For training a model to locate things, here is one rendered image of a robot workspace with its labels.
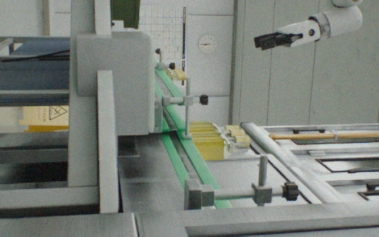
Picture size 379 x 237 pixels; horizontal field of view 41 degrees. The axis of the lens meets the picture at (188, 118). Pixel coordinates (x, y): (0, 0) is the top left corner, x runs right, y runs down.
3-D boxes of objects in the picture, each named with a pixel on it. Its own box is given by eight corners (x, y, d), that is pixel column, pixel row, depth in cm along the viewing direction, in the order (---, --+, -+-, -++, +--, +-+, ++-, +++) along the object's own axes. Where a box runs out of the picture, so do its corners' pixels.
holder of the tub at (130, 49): (114, 158, 117) (148, 157, 118) (112, 38, 110) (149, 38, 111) (112, 137, 133) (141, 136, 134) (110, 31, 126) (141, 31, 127)
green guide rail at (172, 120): (160, 131, 141) (188, 131, 142) (160, 128, 141) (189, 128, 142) (125, 52, 308) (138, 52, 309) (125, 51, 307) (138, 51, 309)
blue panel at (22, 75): (-44, 164, 138) (113, 159, 146) (-51, 102, 134) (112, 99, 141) (29, 70, 290) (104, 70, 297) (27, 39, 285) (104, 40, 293)
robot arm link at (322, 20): (333, 40, 141) (324, 43, 141) (320, 37, 149) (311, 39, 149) (329, 14, 139) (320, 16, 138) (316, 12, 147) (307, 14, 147)
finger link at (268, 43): (287, 45, 138) (264, 52, 138) (283, 44, 142) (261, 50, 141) (285, 34, 138) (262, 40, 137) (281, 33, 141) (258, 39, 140)
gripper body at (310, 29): (327, 42, 141) (289, 52, 140) (312, 38, 150) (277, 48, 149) (323, 15, 139) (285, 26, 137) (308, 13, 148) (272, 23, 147)
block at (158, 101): (136, 135, 135) (162, 133, 136) (136, 100, 133) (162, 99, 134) (135, 131, 139) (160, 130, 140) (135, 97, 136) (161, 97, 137)
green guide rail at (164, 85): (160, 106, 139) (189, 105, 141) (160, 103, 139) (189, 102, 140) (125, 39, 306) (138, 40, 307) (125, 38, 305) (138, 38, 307)
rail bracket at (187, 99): (162, 140, 137) (207, 139, 139) (163, 79, 133) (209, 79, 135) (161, 137, 140) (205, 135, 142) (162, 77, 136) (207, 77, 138)
